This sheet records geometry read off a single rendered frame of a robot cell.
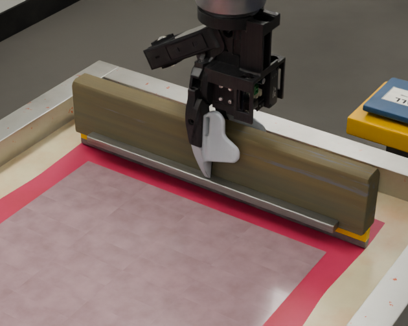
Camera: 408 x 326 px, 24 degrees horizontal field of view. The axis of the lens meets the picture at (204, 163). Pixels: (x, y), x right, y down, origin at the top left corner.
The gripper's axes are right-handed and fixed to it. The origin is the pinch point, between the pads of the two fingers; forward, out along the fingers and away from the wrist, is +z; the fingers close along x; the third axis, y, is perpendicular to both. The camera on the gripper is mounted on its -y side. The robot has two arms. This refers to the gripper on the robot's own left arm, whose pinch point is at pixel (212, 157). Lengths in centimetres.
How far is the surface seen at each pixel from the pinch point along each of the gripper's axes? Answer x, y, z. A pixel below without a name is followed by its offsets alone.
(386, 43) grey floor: 238, -72, 101
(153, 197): -5.2, -5.2, 4.8
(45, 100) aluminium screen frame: 1.2, -27.5, 1.4
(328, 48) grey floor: 221, -89, 101
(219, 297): -16.2, 11.2, 4.8
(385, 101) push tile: 29.5, 9.4, 3.4
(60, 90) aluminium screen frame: 4.4, -27.6, 1.4
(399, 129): 26.3, 13.1, 5.0
